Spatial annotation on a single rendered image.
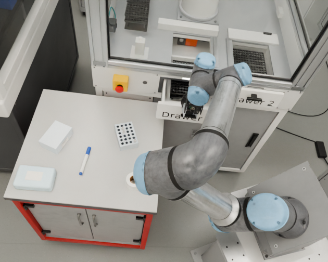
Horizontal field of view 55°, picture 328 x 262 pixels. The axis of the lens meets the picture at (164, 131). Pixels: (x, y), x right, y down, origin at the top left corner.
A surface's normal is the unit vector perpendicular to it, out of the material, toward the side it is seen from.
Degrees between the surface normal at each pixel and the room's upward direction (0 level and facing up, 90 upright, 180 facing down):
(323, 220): 45
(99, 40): 90
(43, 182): 0
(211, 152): 19
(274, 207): 39
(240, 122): 90
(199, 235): 0
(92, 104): 0
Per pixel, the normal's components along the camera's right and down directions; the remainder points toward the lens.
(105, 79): -0.06, 0.83
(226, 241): 0.11, -0.55
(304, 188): -0.61, -0.30
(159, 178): -0.51, 0.30
